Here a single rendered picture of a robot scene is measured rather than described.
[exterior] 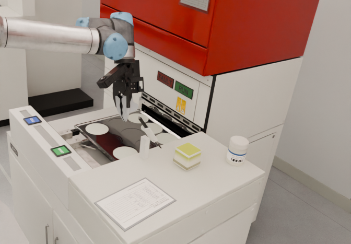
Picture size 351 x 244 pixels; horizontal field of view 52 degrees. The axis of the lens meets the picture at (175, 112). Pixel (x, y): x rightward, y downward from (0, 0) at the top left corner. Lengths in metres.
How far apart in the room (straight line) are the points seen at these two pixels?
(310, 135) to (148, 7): 1.83
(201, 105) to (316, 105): 1.55
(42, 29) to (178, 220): 0.66
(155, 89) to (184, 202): 0.75
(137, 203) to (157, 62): 0.80
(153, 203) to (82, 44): 0.52
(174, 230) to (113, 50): 0.57
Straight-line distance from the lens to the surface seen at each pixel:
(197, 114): 1.59
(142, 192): 1.20
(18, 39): 1.00
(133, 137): 1.61
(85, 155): 1.51
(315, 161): 3.10
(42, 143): 1.45
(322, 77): 2.91
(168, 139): 1.62
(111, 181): 1.24
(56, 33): 1.03
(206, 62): 1.44
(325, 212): 3.02
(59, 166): 1.32
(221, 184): 1.30
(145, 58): 1.81
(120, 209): 1.13
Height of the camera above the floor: 1.73
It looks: 26 degrees down
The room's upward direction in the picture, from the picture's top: 8 degrees clockwise
